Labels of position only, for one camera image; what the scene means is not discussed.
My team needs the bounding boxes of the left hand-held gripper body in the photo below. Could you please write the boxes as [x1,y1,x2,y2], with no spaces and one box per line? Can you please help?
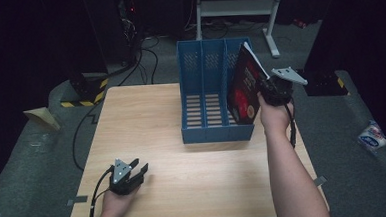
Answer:
[108,156,143,197]

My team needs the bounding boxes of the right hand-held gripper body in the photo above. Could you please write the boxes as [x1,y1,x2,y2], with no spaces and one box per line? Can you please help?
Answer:
[258,65,310,108]

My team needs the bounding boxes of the black book with red print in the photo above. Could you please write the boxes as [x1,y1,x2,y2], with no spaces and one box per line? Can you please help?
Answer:
[223,39,274,127]

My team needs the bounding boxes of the blue plastic file rack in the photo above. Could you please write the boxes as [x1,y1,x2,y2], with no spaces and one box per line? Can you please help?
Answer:
[174,35,258,145]

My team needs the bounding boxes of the person's left hand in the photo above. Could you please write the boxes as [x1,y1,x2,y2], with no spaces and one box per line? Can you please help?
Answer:
[99,186,142,217]

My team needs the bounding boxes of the person's right hand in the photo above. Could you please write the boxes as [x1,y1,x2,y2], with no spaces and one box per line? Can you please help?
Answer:
[256,90,297,137]

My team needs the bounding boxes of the black base with yellow stripes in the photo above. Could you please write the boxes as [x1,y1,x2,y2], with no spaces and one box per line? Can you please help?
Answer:
[58,70,111,109]
[296,66,351,99]

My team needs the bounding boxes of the grey tape strip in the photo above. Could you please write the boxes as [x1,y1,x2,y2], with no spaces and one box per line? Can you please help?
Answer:
[65,194,90,207]
[314,175,329,188]

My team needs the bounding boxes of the white metal stand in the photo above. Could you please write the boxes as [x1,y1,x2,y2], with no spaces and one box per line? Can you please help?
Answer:
[192,0,288,63]

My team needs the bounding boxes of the beige cardboard piece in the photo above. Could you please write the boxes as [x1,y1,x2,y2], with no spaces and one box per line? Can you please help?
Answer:
[22,105,62,133]

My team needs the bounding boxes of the white and blue tissue packet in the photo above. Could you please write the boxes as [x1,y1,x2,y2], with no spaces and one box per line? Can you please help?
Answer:
[356,118,386,153]

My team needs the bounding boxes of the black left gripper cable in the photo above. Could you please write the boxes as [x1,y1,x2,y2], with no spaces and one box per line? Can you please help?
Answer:
[84,164,118,217]

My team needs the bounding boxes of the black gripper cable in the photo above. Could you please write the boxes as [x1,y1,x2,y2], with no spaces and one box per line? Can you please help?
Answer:
[84,164,118,217]
[282,95,298,151]

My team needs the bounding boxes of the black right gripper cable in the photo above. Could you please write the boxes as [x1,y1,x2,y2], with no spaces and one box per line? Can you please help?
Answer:
[282,95,298,151]

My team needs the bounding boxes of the black floor cable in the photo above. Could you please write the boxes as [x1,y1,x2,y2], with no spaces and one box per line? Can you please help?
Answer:
[65,36,166,173]

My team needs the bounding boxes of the dark computer tower with wires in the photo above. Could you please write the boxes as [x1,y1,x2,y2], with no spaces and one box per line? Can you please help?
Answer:
[116,0,145,67]

